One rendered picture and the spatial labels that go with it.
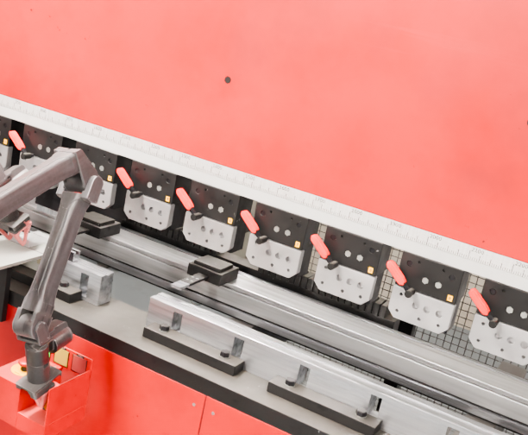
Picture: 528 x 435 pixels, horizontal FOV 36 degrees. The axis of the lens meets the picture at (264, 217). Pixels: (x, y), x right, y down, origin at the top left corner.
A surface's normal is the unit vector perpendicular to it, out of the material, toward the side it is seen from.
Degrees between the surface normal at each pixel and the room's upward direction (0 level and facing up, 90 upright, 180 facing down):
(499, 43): 90
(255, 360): 90
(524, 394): 0
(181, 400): 90
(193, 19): 90
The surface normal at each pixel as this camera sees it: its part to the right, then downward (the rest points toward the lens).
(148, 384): -0.47, 0.15
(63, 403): 0.87, 0.29
